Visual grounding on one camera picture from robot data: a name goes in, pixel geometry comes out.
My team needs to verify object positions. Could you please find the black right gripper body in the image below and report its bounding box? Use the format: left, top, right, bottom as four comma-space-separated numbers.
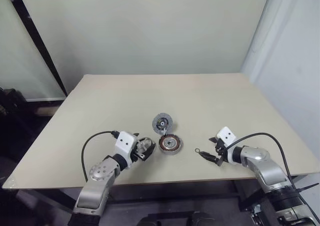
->
214, 138, 230, 165

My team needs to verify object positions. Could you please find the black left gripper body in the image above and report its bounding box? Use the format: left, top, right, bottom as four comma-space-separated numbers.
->
131, 135, 145, 163

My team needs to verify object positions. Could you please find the copper wound motor stator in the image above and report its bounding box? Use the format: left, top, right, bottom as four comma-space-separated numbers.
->
158, 135, 184, 155

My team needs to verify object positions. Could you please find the grey round motor end cap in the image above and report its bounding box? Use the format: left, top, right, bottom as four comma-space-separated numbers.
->
152, 112, 173, 135

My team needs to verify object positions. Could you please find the black bag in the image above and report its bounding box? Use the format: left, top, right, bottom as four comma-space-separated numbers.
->
0, 87, 27, 126

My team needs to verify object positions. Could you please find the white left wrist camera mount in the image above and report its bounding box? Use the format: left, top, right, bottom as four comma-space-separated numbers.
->
115, 131, 137, 167

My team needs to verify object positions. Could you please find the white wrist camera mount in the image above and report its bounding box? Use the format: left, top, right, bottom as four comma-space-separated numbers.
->
216, 126, 238, 149
115, 131, 137, 167

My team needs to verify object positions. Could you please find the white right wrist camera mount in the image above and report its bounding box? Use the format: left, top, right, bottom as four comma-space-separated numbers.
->
216, 126, 238, 149

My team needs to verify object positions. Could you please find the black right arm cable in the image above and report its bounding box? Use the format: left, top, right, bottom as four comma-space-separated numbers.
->
224, 132, 305, 194

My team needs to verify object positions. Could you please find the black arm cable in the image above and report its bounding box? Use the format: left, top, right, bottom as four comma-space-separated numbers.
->
224, 132, 305, 194
81, 130, 121, 183

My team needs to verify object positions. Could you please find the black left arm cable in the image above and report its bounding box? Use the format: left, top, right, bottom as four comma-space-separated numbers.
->
81, 130, 121, 183

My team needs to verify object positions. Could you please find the black cable tie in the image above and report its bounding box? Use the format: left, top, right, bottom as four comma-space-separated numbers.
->
296, 183, 320, 193

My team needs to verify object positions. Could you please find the white wall corner post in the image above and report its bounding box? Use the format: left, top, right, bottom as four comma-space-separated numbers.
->
239, 0, 288, 74

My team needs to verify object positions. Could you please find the black diagonal wall strip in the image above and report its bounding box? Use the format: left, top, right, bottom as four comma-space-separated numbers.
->
4, 0, 69, 97

